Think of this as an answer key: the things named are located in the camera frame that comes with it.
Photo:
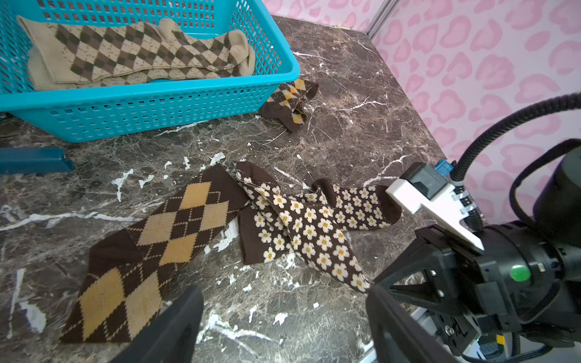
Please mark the daisy sock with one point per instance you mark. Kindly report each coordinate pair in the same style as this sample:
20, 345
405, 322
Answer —
338, 263
354, 204

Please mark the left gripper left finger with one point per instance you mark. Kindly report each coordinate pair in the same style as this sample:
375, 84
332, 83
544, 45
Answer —
172, 336

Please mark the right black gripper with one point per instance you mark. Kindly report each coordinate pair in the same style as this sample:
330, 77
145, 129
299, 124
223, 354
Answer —
521, 284

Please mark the dark brown argyle sock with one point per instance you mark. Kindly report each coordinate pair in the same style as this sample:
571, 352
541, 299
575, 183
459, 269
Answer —
286, 104
129, 270

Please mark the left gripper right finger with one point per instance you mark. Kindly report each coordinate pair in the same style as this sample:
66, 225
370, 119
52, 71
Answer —
397, 336

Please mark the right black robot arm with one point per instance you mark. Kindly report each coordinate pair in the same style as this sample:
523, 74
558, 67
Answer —
545, 195

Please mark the teal plastic basket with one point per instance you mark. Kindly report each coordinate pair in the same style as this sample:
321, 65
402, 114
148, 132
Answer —
83, 115

